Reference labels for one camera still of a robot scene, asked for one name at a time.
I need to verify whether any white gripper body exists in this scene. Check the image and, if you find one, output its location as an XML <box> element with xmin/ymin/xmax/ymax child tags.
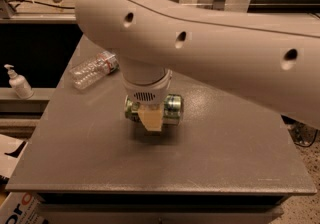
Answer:
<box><xmin>123</xmin><ymin>70</ymin><xmax>172</xmax><ymax>105</ymax></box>

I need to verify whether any metal rail frame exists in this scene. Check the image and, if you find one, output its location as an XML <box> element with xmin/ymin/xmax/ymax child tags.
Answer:
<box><xmin>0</xmin><ymin>13</ymin><xmax>76</xmax><ymax>24</ymax></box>

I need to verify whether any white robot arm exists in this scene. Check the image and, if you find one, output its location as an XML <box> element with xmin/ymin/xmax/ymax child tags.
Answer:
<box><xmin>75</xmin><ymin>0</ymin><xmax>320</xmax><ymax>128</ymax></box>

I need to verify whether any white pump lotion bottle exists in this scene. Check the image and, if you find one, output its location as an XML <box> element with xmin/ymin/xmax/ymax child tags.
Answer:
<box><xmin>4</xmin><ymin>64</ymin><xmax>34</xmax><ymax>99</ymax></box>

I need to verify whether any clear plastic water bottle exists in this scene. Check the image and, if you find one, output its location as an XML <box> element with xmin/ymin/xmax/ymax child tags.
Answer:
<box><xmin>69</xmin><ymin>51</ymin><xmax>119</xmax><ymax>90</ymax></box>

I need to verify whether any green soda can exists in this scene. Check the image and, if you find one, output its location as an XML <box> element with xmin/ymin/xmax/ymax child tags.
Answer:
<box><xmin>124</xmin><ymin>94</ymin><xmax>184</xmax><ymax>125</ymax></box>

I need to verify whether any white cardboard box orange print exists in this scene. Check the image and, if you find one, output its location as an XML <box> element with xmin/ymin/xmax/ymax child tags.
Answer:
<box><xmin>0</xmin><ymin>192</ymin><xmax>48</xmax><ymax>224</ymax></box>

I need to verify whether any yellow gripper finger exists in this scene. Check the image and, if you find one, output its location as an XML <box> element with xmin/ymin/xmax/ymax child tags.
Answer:
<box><xmin>138</xmin><ymin>104</ymin><xmax>164</xmax><ymax>132</ymax></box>

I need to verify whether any grey table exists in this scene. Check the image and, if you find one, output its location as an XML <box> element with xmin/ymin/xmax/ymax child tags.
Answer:
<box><xmin>5</xmin><ymin>34</ymin><xmax>318</xmax><ymax>224</ymax></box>

